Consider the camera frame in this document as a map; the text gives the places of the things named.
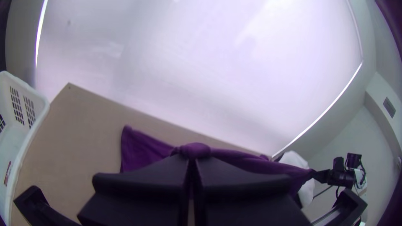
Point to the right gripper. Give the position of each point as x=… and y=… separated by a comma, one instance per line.
x=337, y=177

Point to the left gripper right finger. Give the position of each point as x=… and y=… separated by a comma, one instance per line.
x=238, y=201

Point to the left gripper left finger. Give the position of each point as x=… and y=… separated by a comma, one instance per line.
x=147, y=194

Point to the black t-shirt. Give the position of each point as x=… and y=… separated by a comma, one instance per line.
x=141, y=150

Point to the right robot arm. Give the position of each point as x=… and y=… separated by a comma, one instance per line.
x=354, y=159

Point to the pile of folded clothes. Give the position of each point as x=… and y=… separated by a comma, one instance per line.
x=292, y=160

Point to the white light strip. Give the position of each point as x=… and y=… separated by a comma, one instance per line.
x=326, y=111
x=40, y=31

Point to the white laundry basket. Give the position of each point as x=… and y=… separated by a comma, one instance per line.
x=19, y=132

